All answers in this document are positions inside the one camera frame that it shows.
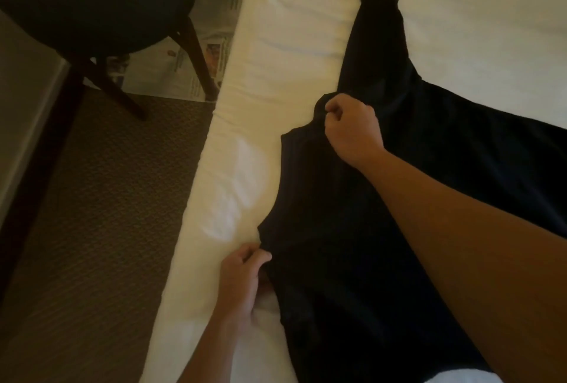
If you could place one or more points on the person's right hand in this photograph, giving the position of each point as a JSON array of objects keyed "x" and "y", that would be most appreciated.
[{"x": 354, "y": 134}]

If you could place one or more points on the person's left hand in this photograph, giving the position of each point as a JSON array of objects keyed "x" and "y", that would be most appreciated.
[{"x": 241, "y": 281}]

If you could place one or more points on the black t-shirt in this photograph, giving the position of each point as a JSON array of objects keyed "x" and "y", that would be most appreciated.
[{"x": 372, "y": 245}]

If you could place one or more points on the white bed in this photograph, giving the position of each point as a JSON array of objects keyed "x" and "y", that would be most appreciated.
[{"x": 230, "y": 174}]

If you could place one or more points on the person's right forearm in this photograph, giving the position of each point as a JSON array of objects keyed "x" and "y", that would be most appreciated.
[{"x": 478, "y": 245}]

